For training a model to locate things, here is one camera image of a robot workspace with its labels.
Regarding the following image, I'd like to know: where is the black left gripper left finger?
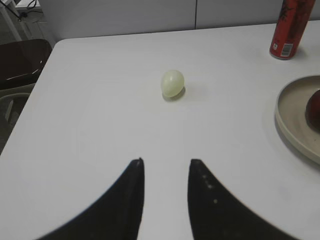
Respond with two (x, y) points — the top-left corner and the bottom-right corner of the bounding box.
(42, 158), (145, 240)

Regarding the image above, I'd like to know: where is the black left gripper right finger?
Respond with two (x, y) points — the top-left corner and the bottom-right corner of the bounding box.
(188, 159), (291, 240)

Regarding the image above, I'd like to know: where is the dark red apple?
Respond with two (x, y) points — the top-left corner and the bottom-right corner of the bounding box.
(305, 90), (320, 132)

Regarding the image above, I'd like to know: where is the beige round plate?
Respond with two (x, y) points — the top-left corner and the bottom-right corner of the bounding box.
(274, 75), (320, 164)

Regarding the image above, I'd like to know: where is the pale white egg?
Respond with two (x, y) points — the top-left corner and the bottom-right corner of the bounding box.
(160, 69), (185, 98)

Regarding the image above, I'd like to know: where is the dark brown chair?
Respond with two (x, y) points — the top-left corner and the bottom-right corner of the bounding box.
(0, 39), (52, 90)

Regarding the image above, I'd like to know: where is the red soda can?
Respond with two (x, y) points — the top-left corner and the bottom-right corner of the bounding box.
(269, 0), (316, 60)

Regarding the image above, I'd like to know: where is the black cable on floor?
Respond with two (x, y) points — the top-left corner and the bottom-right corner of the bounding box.
(4, 0), (38, 22)

